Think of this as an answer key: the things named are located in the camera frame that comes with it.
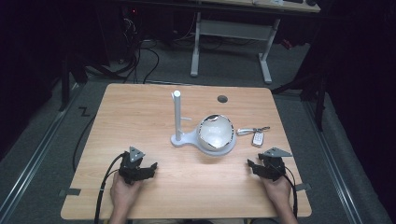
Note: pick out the white-legged wooden desk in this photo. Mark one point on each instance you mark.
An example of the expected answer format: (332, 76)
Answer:
(236, 29)

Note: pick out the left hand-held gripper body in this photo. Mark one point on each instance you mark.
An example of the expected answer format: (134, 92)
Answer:
(132, 169)

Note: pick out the person's right hand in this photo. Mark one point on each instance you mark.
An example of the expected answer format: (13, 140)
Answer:
(277, 191)

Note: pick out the metal floor rail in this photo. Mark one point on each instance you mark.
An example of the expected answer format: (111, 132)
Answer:
(34, 155)
(333, 161)

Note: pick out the person's left hand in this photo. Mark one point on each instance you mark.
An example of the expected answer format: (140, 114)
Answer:
(124, 196)

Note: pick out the white stand with pole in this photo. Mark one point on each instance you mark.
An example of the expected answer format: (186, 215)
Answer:
(177, 124)

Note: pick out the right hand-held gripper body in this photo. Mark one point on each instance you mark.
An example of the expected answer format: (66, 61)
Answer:
(274, 165)

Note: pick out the silver remote key fob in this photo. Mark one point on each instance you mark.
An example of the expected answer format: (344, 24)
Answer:
(257, 139)

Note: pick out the silver key with keyring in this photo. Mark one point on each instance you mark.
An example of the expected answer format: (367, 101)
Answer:
(247, 131)

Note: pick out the grey tape strip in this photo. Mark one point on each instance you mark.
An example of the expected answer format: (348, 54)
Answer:
(70, 192)
(303, 187)

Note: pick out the wooden table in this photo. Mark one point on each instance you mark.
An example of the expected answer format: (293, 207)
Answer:
(193, 186)

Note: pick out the white bowl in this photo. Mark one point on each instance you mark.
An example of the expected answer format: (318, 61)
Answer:
(216, 132)

